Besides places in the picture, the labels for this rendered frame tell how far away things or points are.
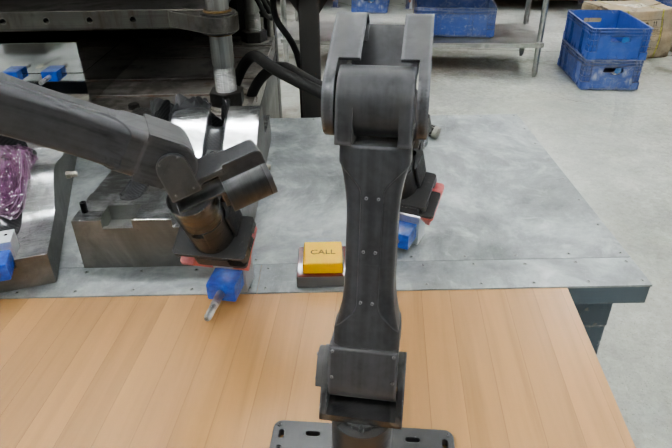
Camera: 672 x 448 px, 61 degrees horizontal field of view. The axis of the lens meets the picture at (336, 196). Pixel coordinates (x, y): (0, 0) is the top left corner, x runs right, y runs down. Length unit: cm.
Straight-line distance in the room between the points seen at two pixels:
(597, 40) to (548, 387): 367
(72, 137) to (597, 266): 78
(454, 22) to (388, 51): 395
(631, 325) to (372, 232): 177
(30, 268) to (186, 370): 32
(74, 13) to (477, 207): 117
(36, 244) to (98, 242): 9
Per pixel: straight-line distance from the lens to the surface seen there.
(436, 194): 89
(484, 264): 94
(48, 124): 63
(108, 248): 96
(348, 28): 53
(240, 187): 68
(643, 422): 191
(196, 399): 74
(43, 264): 97
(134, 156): 64
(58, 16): 174
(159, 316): 87
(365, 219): 50
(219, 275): 85
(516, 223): 106
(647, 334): 220
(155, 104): 121
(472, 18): 451
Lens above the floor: 135
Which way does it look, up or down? 30 degrees down
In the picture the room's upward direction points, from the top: 1 degrees counter-clockwise
